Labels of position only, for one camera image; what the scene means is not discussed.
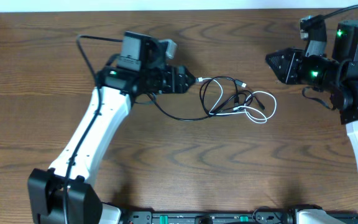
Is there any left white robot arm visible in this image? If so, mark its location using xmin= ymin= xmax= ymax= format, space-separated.
xmin=27 ymin=31 xmax=195 ymax=223

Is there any black USB cable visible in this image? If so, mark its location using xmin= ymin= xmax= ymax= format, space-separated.
xmin=147 ymin=76 xmax=248 ymax=122
xmin=209 ymin=90 xmax=266 ymax=116

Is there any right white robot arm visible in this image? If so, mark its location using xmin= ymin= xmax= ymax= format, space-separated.
xmin=265 ymin=20 xmax=358 ymax=171

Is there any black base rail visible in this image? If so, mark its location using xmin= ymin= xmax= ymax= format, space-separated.
xmin=118 ymin=210 xmax=296 ymax=224

